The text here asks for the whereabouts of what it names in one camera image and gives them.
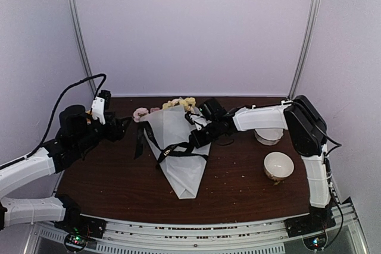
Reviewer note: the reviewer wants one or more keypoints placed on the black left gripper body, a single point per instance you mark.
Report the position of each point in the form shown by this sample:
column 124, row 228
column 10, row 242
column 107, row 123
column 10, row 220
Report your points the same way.
column 111, row 135

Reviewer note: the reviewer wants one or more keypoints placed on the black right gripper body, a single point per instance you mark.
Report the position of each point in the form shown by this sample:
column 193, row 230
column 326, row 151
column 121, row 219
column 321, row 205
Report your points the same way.
column 213, row 134

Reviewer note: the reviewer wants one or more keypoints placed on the pink flower stem two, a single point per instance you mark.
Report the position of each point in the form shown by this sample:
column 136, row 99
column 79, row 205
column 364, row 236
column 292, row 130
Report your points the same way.
column 141, row 112

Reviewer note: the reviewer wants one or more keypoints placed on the white wrapping paper sheet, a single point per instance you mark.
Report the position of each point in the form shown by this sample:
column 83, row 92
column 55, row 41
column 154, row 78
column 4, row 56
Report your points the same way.
column 167, row 133

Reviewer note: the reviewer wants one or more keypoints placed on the large yellow flower bunch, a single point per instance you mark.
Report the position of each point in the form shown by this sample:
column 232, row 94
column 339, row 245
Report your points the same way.
column 187, row 103

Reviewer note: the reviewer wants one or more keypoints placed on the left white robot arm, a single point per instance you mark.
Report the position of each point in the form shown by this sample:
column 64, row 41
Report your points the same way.
column 79, row 133

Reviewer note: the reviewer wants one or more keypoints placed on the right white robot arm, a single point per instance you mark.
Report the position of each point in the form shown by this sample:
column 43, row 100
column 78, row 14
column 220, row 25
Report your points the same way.
column 299, row 117

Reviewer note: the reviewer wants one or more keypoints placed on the white scalloped bowl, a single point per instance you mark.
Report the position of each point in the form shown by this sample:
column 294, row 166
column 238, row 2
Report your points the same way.
column 268, row 136

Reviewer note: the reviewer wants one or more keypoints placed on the plain white round bowl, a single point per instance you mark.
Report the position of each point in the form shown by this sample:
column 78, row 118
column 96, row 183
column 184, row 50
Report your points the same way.
column 278, row 166

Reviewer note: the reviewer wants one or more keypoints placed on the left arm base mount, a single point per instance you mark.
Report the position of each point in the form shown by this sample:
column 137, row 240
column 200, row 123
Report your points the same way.
column 81, row 230

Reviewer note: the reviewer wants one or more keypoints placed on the aluminium front rail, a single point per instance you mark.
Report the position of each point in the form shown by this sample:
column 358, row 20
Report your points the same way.
column 268, row 236

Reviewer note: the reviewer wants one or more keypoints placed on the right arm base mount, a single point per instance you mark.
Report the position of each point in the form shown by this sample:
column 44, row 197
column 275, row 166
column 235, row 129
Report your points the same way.
column 312, row 227

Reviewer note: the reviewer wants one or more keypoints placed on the left aluminium corner post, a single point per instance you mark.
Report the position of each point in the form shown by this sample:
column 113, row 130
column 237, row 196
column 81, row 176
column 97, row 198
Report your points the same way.
column 79, row 38

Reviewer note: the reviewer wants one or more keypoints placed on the aluminium corner post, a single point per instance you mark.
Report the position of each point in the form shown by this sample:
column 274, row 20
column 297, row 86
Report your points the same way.
column 303, row 55
column 79, row 38

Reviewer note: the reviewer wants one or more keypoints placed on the right aluminium corner post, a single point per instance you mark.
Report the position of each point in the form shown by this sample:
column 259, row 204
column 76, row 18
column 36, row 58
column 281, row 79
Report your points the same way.
column 303, row 55

